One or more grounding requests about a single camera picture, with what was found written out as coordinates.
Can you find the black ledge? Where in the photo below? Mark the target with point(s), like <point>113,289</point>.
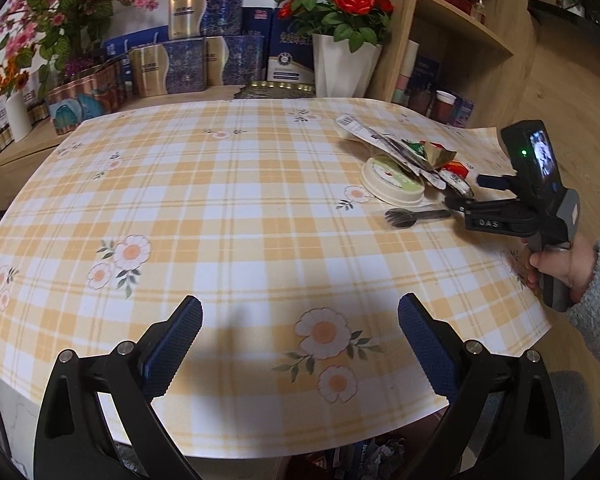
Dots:
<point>595,17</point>

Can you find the red snack packet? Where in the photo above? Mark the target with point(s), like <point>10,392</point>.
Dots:
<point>455,170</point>

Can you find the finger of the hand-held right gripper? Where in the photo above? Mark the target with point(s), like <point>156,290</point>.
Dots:
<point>495,181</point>
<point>490,222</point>

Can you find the blue carton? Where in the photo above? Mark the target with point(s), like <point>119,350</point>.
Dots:
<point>352,462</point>

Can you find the small glass bottle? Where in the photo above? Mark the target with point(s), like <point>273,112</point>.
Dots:
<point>478,12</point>

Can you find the orange artificial flowers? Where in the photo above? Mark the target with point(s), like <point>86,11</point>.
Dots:
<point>5,77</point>

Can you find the red rose plant white pot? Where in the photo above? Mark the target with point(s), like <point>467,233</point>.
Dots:
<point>345,67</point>

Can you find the navy box red logo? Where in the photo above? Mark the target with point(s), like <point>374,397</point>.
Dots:
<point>257,22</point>

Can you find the person's right hand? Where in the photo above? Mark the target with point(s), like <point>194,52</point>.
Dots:
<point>582,270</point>

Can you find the black plastic fork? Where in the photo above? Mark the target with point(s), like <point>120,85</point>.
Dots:
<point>405,217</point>

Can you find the navy box white label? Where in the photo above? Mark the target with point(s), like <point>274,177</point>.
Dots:
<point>287,67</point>

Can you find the dark blue printed box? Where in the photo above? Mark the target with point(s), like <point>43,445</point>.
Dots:
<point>425,72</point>

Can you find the dark foil pouch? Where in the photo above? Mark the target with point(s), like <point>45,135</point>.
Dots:
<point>395,152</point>

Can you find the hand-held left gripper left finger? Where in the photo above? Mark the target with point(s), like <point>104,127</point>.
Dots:
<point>172,345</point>

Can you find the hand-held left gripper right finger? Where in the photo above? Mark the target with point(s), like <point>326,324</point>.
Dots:
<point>425,345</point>

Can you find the white printed pouch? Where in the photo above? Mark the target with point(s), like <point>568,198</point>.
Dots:
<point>352,125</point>

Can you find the gold embossed metal tray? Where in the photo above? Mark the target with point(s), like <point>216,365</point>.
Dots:
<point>280,90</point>

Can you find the brown drink cup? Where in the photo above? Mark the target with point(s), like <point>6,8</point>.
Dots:
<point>421,102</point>

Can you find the pink blossom arrangement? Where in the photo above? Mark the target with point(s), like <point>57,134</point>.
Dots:
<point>75,15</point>

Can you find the wooden shelf unit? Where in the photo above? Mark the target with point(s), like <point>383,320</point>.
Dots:
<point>460,25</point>

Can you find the small purple box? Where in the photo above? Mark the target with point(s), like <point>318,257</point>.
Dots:
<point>462,110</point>

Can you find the green gold snack wrapper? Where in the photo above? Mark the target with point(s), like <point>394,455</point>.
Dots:
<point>430,152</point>

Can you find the red paper cup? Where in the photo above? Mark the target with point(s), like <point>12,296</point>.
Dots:
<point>441,107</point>

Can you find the yellow plaid floral tablecloth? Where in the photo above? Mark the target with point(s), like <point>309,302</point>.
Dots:
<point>230,210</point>

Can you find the white round tub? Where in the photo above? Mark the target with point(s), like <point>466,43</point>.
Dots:
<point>390,187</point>

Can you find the flat blue box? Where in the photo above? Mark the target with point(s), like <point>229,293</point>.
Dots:
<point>140,40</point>

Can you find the white slim vase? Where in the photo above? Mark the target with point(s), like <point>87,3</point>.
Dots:
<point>19,117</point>

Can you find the stack of pastel paper cups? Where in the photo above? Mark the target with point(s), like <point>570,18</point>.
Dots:
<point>405,70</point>

